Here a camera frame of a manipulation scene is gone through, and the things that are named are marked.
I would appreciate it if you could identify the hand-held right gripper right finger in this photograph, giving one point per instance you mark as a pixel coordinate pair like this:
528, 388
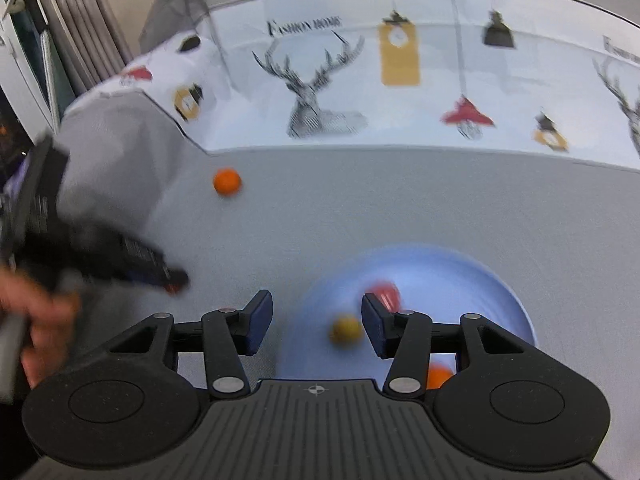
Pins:
372, 329

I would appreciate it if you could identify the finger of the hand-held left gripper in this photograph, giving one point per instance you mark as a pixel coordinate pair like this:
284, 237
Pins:
172, 277

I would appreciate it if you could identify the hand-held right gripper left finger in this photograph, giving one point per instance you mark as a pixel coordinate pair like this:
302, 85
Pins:
260, 321

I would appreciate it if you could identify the yellow round fruit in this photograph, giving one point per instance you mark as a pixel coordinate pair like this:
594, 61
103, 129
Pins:
345, 330

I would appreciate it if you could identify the bright red tomato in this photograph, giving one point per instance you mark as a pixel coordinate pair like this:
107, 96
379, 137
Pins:
386, 294

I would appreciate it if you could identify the medium orange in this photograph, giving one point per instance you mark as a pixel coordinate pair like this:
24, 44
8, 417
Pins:
439, 376

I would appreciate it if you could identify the blue plate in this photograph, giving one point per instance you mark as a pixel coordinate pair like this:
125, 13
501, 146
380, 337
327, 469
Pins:
450, 280

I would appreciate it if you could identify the small orange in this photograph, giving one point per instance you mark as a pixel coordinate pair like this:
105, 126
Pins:
227, 181

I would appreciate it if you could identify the person's left hand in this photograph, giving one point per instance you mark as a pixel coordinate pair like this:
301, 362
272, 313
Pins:
35, 320

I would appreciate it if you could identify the grey folded quilt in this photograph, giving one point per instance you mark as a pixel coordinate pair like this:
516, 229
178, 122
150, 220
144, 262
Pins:
115, 160

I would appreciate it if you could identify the dark glass window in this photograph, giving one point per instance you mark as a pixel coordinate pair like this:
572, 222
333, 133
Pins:
20, 85

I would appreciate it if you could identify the grey curtain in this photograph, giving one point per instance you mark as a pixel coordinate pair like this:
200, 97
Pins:
80, 20

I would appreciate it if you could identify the deer print blanket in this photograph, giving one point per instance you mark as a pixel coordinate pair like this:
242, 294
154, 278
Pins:
400, 90

